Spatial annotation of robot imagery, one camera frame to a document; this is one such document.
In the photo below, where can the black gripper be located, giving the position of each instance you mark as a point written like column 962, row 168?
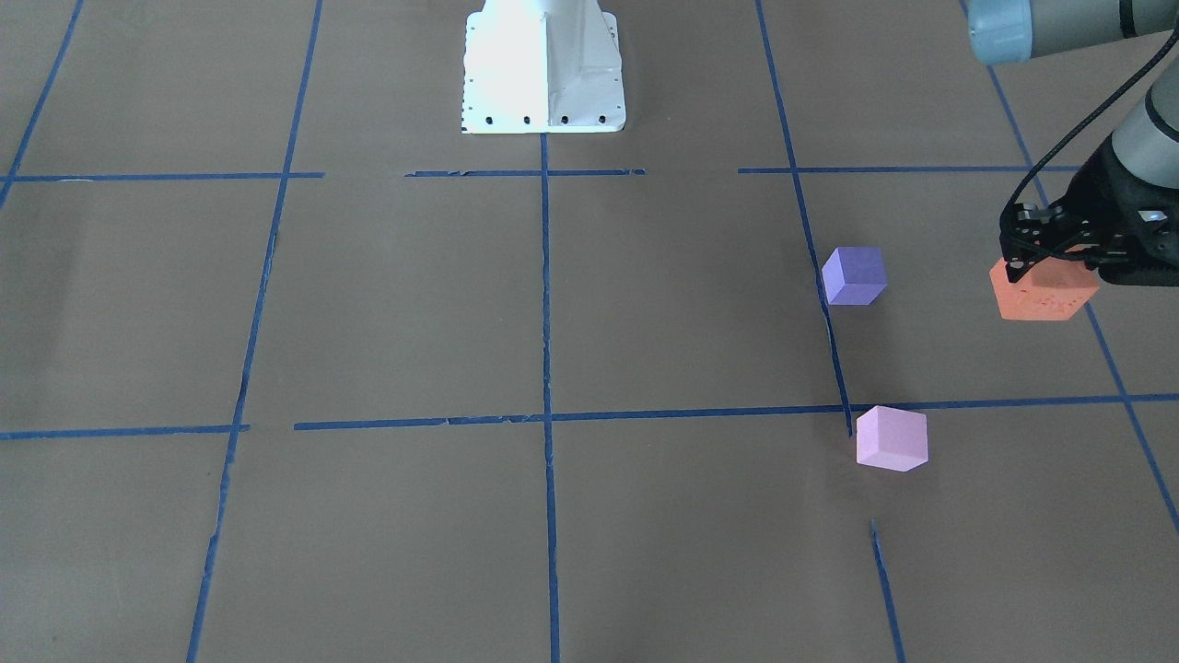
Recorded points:
column 1098, row 198

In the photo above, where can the orange foam cube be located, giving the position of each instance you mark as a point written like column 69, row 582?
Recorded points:
column 1052, row 290

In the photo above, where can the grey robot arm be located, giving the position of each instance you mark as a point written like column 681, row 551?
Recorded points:
column 1146, row 142

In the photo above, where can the purple foam cube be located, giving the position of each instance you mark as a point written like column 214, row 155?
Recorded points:
column 854, row 276

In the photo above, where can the pink foam cube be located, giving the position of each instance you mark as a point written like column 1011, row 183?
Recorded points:
column 891, row 439

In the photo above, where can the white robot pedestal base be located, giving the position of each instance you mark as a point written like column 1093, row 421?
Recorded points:
column 542, row 67

